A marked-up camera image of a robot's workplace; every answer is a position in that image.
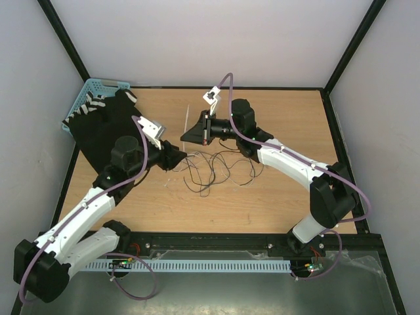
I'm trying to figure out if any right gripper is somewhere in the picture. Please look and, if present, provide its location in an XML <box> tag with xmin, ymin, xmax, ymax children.
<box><xmin>181</xmin><ymin>109</ymin><xmax>242</xmax><ymax>146</ymax></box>

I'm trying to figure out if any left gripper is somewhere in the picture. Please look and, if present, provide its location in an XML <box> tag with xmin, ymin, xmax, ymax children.
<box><xmin>129</xmin><ymin>138</ymin><xmax>186</xmax><ymax>177</ymax></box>

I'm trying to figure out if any dark thin wire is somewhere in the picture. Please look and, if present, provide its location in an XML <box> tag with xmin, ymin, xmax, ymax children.
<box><xmin>183</xmin><ymin>140</ymin><xmax>265</xmax><ymax>188</ymax></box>
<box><xmin>177</xmin><ymin>150</ymin><xmax>265</xmax><ymax>198</ymax></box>

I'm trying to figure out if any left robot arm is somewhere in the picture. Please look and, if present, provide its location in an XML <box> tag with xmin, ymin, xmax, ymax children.
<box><xmin>13</xmin><ymin>136</ymin><xmax>186</xmax><ymax>303</ymax></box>

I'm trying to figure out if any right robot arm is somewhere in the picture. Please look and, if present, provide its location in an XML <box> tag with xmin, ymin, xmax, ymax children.
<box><xmin>180</xmin><ymin>98</ymin><xmax>360</xmax><ymax>255</ymax></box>

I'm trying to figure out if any light blue plastic basket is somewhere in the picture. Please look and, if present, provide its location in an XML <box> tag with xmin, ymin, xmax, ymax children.
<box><xmin>62</xmin><ymin>77</ymin><xmax>131</xmax><ymax>135</ymax></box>

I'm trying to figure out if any black white striped cloth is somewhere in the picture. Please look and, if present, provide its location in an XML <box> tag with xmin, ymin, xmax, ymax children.
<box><xmin>62</xmin><ymin>89</ymin><xmax>137</xmax><ymax>127</ymax></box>

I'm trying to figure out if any left circuit board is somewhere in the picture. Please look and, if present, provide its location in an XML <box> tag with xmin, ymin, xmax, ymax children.
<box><xmin>109</xmin><ymin>259</ymin><xmax>133</xmax><ymax>269</ymax></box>

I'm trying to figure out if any circuit board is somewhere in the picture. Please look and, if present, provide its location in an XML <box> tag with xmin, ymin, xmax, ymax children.
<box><xmin>109</xmin><ymin>259</ymin><xmax>133</xmax><ymax>269</ymax></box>
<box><xmin>304</xmin><ymin>263</ymin><xmax>324</xmax><ymax>273</ymax></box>

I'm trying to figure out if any right circuit board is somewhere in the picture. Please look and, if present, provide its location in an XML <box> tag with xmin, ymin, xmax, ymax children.
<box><xmin>304</xmin><ymin>263</ymin><xmax>324</xmax><ymax>273</ymax></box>

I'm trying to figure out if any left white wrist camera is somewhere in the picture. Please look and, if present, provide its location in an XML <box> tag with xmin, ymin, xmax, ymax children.
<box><xmin>136</xmin><ymin>116</ymin><xmax>166</xmax><ymax>150</ymax></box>

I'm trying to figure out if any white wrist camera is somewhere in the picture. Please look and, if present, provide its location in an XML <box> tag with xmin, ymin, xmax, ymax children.
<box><xmin>136</xmin><ymin>116</ymin><xmax>166</xmax><ymax>150</ymax></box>
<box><xmin>203</xmin><ymin>86</ymin><xmax>221</xmax><ymax>116</ymax></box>

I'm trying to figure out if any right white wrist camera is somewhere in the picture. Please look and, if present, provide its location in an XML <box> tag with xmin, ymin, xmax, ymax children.
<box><xmin>203</xmin><ymin>86</ymin><xmax>221</xmax><ymax>116</ymax></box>

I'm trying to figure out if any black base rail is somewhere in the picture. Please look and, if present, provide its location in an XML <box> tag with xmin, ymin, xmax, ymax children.
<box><xmin>117</xmin><ymin>232</ymin><xmax>326</xmax><ymax>258</ymax></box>

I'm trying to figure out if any light blue slotted cable duct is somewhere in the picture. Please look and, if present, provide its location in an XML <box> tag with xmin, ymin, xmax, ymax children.
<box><xmin>83</xmin><ymin>259</ymin><xmax>291</xmax><ymax>274</ymax></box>

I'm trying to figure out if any left black frame post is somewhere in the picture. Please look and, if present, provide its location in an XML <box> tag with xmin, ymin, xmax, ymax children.
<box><xmin>37</xmin><ymin>0</ymin><xmax>91</xmax><ymax>82</ymax></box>

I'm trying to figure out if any black frame post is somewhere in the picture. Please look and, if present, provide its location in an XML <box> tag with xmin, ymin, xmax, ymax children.
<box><xmin>37</xmin><ymin>0</ymin><xmax>91</xmax><ymax>82</ymax></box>
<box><xmin>324</xmin><ymin>0</ymin><xmax>387</xmax><ymax>95</ymax></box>

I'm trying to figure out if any right black frame post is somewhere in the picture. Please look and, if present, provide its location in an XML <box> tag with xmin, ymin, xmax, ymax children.
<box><xmin>324</xmin><ymin>0</ymin><xmax>387</xmax><ymax>95</ymax></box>

